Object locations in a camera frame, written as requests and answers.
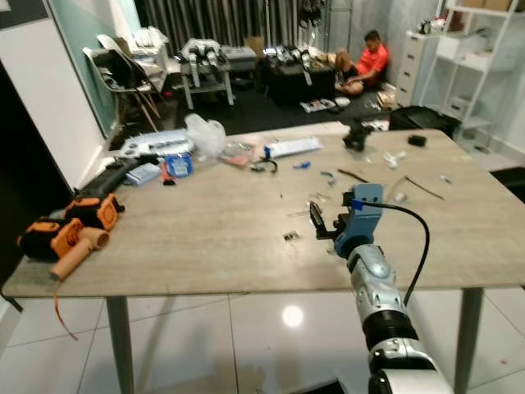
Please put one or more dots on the tiny black metal clip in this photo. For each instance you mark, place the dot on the tiny black metal clip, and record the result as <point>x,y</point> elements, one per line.
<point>291,236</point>

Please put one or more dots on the red snack wrapper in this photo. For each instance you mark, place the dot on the red snack wrapper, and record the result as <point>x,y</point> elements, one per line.
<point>238,153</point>

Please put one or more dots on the long thin brown stick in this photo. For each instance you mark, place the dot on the long thin brown stick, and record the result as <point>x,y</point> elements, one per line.
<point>424,189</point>

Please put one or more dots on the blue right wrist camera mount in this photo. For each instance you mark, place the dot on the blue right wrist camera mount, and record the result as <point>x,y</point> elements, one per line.
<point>367,215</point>

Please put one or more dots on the small orange black power tool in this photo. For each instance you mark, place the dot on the small orange black power tool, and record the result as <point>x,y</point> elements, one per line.
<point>98,211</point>

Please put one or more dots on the white crumpled paper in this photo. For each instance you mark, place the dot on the white crumpled paper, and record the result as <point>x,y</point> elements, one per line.
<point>394,158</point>

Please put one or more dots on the short brown stick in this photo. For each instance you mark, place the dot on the short brown stick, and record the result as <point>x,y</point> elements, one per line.
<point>353,175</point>

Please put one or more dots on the blue round tin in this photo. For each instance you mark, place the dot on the blue round tin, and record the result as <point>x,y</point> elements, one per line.
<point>179,165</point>

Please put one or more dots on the small white bowl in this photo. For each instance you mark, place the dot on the small white bowl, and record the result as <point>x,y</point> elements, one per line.
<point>343,102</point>

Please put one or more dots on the grey table leg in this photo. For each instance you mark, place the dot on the grey table leg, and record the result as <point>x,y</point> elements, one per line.
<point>120,345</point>
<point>467,336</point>

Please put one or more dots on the black tabletop device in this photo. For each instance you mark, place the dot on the black tabletop device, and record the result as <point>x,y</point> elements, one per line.
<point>357,135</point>

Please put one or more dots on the black low table with gear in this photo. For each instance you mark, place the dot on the black low table with gear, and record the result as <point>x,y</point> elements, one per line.
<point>295,78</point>

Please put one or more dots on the clear plastic bag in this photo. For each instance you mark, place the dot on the clear plastic bag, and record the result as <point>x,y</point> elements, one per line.
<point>205,135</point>

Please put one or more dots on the long black power tool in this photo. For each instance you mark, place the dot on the long black power tool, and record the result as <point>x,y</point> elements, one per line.
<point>119,179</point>

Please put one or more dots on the dark striped curtain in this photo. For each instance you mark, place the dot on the dark striped curtain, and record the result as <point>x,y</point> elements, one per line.
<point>213,18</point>

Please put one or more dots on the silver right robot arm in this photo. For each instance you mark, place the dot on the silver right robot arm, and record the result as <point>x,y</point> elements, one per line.
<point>377,291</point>

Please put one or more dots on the white plastic tray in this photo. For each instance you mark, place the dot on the white plastic tray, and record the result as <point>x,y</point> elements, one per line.
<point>156,144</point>

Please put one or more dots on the grey flat case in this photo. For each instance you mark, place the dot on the grey flat case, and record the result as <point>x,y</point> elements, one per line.
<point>240,57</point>

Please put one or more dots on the long white box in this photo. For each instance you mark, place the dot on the long white box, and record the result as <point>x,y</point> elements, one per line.
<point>294,148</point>

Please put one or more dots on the white chair with wooden legs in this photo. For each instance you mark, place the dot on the white chair with wooden legs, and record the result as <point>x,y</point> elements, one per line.
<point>123,74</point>

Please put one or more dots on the small black block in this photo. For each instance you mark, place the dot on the small black block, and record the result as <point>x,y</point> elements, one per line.
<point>417,140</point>

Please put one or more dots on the person in orange shirt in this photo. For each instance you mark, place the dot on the person in orange shirt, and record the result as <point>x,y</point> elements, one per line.
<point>371,61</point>

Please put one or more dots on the magazine on floor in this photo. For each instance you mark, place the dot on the magazine on floor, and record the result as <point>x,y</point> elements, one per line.
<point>318,105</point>

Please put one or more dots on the black rubbish bin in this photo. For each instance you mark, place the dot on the black rubbish bin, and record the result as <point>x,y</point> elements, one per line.
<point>424,120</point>

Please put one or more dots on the white equipment stand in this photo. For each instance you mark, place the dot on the white equipment stand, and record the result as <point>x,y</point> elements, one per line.
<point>205,67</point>

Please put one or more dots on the blue white flat pack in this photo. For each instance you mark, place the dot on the blue white flat pack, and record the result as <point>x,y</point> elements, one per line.
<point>143,173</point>

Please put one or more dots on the small blue plastic piece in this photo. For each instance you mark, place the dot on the small blue plastic piece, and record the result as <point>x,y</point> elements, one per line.
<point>301,165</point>

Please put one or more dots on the white open shelf rack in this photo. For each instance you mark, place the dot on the white open shelf rack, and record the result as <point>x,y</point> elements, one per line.
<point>480,57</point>

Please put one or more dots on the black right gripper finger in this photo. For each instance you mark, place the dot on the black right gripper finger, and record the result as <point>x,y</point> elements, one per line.
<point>349,207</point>
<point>319,220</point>

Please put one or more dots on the black floor box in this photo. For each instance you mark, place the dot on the black floor box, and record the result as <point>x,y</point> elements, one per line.
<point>510,183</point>

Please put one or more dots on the white drawer cabinet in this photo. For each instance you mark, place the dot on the white drawer cabinet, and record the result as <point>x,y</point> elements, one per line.
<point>410,67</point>

